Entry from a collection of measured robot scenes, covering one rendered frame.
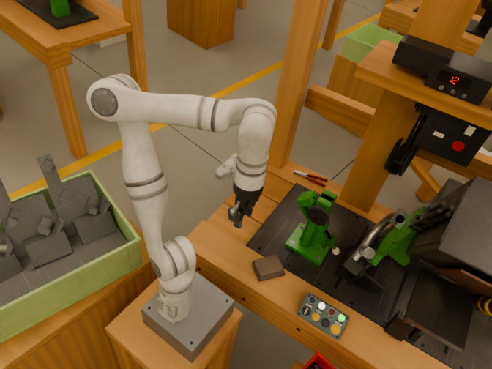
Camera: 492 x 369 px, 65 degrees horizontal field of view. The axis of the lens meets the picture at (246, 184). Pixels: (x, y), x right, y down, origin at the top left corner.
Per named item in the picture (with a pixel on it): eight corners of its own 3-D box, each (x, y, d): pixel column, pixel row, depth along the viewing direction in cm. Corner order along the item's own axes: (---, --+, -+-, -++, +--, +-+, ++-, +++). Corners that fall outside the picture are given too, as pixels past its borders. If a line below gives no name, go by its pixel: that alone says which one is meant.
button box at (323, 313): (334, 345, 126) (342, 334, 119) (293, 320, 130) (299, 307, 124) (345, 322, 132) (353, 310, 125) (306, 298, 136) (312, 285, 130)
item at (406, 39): (439, 81, 112) (451, 58, 107) (390, 63, 117) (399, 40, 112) (444, 72, 117) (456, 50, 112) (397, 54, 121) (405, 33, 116)
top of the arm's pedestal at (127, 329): (179, 399, 115) (179, 395, 112) (105, 333, 126) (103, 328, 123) (241, 318, 134) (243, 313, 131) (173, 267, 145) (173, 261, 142)
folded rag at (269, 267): (277, 257, 143) (278, 252, 141) (285, 276, 138) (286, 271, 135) (251, 263, 140) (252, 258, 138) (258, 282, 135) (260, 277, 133)
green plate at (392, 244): (392, 275, 125) (438, 248, 109) (372, 259, 126) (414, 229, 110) (403, 251, 132) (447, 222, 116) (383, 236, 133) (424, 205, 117)
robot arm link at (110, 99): (211, 97, 75) (220, 90, 83) (81, 76, 77) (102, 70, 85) (207, 143, 79) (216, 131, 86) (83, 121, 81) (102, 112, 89)
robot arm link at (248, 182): (233, 157, 98) (236, 138, 93) (271, 176, 94) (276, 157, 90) (212, 176, 92) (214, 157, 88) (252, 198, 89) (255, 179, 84)
